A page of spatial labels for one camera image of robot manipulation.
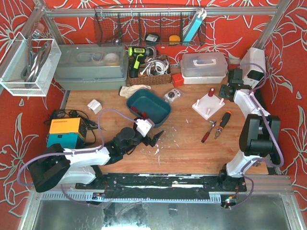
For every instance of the large red spring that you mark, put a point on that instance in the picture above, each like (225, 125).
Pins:
(211, 92)

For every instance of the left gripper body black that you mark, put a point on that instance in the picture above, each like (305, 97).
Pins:
(147, 139)

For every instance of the wicker basket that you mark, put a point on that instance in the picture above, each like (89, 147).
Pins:
(151, 80)

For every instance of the white work glove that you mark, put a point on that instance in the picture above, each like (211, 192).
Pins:
(128, 91)

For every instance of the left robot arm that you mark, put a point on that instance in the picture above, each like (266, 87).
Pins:
(71, 166)

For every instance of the blue white box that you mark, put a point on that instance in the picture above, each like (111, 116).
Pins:
(190, 30)

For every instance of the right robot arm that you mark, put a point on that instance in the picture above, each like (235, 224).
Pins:
(258, 138)

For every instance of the clear acrylic box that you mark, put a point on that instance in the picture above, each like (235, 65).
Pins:
(30, 69)

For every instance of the green yellow power drill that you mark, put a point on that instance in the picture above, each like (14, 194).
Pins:
(139, 54)

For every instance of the black wire basket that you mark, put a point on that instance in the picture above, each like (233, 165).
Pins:
(129, 24)

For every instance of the white power supply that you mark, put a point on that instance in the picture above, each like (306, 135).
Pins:
(253, 67)

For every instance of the red handled ratchet wrench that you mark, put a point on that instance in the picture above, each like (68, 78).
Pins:
(213, 123)

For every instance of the red orange socket cube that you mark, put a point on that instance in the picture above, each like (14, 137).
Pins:
(177, 80)

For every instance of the white peg board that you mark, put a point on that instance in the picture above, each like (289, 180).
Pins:
(208, 105)

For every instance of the teal plastic tray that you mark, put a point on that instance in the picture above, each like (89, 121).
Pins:
(146, 101)

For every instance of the orange teal device box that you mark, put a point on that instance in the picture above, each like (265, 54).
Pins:
(68, 132)

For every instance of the white plastic toolbox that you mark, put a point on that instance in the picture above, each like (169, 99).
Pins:
(203, 68)

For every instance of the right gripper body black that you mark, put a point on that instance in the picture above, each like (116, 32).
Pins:
(223, 91)

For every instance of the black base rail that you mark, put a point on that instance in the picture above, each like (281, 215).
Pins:
(162, 186)

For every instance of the grey plastic storage box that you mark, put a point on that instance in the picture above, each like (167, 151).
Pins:
(84, 67)

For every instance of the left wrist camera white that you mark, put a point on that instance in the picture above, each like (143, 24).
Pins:
(144, 126)

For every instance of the white power adapter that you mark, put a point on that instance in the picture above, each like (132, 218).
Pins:
(95, 106)

